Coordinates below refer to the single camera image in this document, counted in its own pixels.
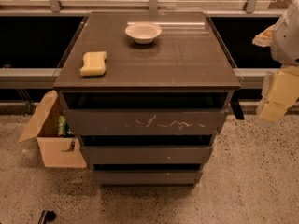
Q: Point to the open cardboard box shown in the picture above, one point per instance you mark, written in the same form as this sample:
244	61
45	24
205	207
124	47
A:
56	151

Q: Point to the grey drawer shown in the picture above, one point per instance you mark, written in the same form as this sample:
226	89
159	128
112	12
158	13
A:
148	178
143	122
146	155

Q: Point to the green snack bag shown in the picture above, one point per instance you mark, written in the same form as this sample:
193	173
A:
62	127

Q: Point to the grey drawer cabinet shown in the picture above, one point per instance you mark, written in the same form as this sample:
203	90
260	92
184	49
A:
185	68

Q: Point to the white bowl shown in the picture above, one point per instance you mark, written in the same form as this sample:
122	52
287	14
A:
143	32

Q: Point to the black object on floor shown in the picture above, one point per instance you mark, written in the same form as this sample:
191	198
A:
46	216

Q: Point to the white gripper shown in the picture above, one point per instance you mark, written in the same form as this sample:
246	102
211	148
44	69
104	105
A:
287	40

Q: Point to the yellow sponge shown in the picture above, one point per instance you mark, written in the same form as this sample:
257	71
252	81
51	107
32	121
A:
93	64

